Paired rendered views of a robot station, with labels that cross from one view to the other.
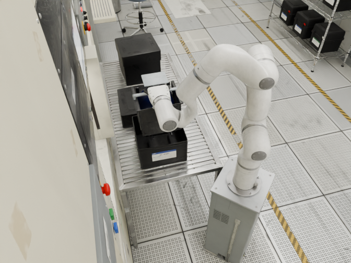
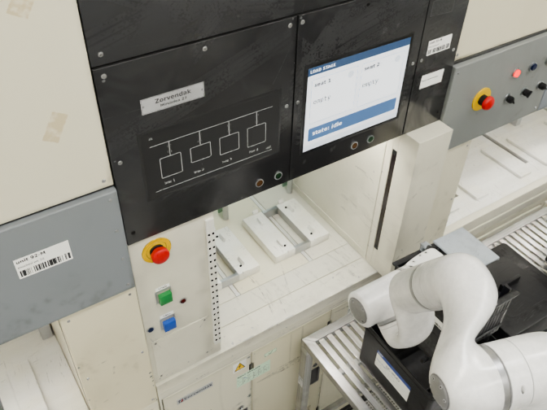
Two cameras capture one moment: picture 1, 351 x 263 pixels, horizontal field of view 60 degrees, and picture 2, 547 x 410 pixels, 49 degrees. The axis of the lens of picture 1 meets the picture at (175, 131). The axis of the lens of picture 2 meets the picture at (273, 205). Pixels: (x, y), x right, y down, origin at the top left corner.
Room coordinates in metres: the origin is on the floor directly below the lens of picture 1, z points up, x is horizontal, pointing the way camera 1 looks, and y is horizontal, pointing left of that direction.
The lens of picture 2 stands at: (0.47, -0.67, 2.28)
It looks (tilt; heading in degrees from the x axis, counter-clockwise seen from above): 42 degrees down; 70
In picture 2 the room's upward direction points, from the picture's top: 2 degrees clockwise
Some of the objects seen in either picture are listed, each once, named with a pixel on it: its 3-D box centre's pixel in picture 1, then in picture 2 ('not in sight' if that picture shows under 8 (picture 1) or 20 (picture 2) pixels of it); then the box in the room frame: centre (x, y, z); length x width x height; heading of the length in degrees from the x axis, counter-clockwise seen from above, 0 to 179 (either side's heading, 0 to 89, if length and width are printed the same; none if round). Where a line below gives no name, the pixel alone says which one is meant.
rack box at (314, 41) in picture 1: (326, 37); not in sight; (3.36, -1.84, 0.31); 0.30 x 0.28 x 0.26; 12
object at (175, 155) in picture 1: (159, 138); (429, 354); (1.23, 0.10, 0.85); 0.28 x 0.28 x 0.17; 13
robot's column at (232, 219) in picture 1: (234, 216); not in sight; (0.97, -0.37, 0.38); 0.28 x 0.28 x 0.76; 59
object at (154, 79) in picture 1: (156, 104); (448, 294); (1.23, 0.09, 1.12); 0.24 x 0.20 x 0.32; 103
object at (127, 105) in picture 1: (140, 102); (505, 293); (1.59, 0.23, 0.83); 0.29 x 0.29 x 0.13; 13
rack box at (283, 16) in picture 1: (293, 11); not in sight; (4.07, -1.64, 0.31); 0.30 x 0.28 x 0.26; 12
